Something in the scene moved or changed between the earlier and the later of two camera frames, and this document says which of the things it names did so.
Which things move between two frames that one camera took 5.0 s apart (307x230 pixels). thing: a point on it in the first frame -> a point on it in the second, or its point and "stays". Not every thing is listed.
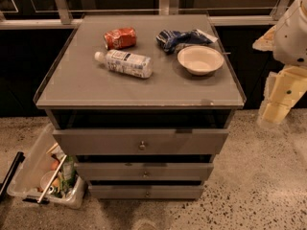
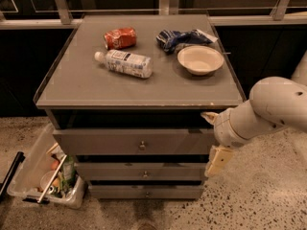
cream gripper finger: [268, 40] -> [209, 116]
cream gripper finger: [284, 88] -> [219, 157]
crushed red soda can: [120, 38] stays
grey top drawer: [139, 141] stays
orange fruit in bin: [54, 164] stays
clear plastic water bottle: [127, 62] stays
